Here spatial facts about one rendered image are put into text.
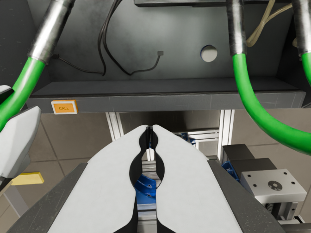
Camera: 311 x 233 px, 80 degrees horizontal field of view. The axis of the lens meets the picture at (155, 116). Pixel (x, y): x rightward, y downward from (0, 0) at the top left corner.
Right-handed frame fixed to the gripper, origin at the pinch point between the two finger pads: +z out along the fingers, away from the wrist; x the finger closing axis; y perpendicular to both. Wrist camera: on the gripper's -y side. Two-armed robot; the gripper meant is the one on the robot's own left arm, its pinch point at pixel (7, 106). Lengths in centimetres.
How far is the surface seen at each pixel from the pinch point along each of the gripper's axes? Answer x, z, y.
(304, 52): 19.2, 22.4, -3.2
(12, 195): -49, -58, 213
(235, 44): 12.3, 18.9, -1.4
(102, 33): -3.7, 16.4, 8.7
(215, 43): 12.7, 40.3, 17.7
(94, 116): -23, 34, 135
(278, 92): 29.5, 33.8, 12.5
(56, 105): -7.8, 6.5, 26.6
